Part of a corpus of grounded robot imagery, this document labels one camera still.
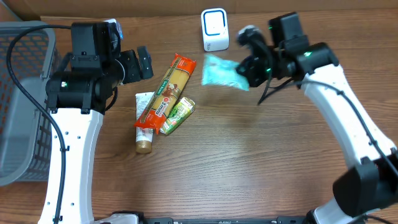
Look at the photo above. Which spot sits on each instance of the grey plastic shopping basket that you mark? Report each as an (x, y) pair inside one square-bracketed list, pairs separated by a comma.
[(25, 133)]

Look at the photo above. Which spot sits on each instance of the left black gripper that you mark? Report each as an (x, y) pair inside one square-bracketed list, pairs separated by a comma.
[(135, 73)]

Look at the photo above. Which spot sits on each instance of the green yellow snack packet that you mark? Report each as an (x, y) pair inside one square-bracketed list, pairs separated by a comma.
[(179, 113)]

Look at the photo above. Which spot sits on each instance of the white Pantene conditioner tube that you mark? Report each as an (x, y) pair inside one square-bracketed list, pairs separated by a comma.
[(144, 136)]

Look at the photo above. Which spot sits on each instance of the mint green wipes packet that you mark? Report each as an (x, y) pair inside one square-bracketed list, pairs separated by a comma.
[(221, 72)]

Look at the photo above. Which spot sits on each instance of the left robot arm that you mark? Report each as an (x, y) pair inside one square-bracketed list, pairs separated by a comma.
[(79, 93)]

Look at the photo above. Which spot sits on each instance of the red spaghetti packet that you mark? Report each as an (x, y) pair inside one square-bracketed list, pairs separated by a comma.
[(166, 94)]

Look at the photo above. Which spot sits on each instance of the white barcode scanner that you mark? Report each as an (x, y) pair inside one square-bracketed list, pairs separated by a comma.
[(215, 32)]

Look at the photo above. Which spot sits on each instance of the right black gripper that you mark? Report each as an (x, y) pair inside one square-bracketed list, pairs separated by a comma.
[(248, 70)]

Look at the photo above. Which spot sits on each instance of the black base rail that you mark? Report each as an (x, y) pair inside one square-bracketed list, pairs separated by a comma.
[(139, 218)]

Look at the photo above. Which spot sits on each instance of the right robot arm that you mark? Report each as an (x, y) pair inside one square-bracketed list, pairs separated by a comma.
[(370, 182)]

